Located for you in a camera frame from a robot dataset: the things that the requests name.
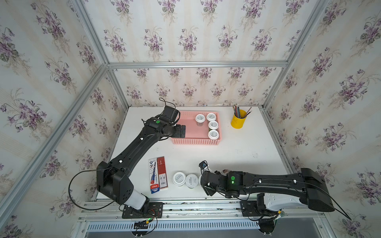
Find pink plastic basket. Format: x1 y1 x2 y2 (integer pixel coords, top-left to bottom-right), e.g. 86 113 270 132
171 111 222 145

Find yogurt bottle back row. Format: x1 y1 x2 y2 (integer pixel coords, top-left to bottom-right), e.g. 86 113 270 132
206 113 216 122
208 121 219 131
208 130 220 140
195 114 205 127

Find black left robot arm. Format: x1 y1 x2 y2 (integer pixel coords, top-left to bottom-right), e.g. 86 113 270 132
96 117 186 210

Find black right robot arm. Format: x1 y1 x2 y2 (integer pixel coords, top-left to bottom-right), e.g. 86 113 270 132
200 168 335 212

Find red pencil box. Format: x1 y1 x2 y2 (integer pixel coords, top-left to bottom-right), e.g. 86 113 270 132
157 157 168 189

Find yellow pencil cup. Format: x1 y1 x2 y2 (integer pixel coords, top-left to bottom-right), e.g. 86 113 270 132
231 109 247 129

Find pencils in cup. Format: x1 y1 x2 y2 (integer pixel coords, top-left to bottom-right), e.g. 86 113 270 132
233 104 252 119

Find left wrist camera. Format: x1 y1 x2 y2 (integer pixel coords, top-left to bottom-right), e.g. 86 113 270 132
161 106 181 125

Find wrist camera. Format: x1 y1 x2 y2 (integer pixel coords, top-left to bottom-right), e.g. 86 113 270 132
161 106 181 125
199 160 210 174

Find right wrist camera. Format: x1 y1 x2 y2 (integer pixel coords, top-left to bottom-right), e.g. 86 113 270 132
199 160 210 174

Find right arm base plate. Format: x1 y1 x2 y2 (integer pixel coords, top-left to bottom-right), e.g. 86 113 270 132
240 193 278 217

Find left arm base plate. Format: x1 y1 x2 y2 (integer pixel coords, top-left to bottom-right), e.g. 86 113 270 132
122 202 164 219

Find aluminium mounting rail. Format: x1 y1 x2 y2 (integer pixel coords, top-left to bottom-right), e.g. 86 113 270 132
77 197 325 222

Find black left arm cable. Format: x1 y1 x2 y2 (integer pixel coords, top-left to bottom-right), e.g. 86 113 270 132
68 169 115 211

